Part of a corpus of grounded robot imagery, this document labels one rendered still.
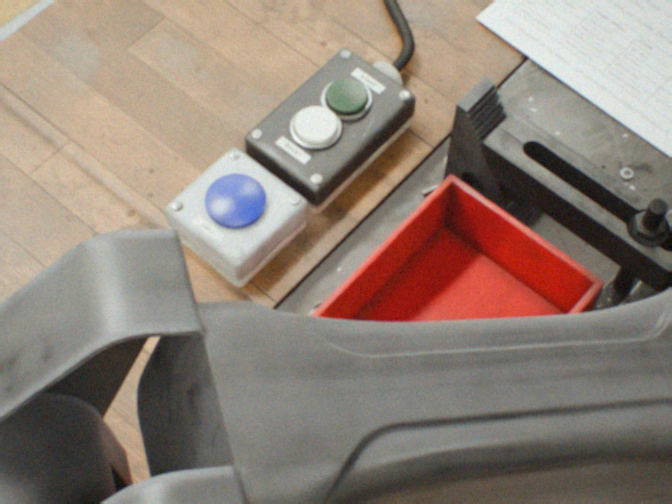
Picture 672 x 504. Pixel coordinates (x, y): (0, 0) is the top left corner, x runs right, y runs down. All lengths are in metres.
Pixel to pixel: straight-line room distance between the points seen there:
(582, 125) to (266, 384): 0.63
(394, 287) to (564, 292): 0.11
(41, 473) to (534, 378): 0.13
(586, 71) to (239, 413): 0.67
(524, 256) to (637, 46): 0.23
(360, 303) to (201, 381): 0.49
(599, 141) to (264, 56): 0.25
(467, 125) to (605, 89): 0.16
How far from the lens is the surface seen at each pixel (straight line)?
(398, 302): 0.81
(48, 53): 0.95
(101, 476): 0.35
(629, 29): 0.97
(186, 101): 0.90
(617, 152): 0.90
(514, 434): 0.33
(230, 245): 0.80
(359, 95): 0.86
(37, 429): 0.35
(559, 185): 0.79
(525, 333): 0.35
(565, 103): 0.92
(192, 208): 0.82
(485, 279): 0.82
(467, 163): 0.83
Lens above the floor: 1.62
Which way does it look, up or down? 60 degrees down
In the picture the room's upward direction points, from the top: 2 degrees clockwise
